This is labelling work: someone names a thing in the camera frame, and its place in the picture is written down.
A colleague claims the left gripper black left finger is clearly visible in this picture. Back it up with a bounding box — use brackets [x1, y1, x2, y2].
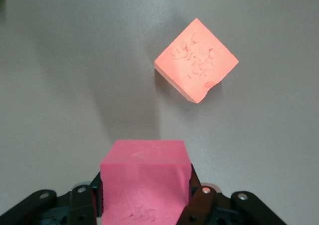
[0, 171, 104, 225]

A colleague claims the red foam cube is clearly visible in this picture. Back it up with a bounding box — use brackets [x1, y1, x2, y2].
[99, 139, 192, 225]

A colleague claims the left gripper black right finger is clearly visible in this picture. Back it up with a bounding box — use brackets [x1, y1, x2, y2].
[178, 164, 289, 225]

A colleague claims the chipped orange foam cube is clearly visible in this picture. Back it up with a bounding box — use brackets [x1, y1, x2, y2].
[154, 17, 240, 104]

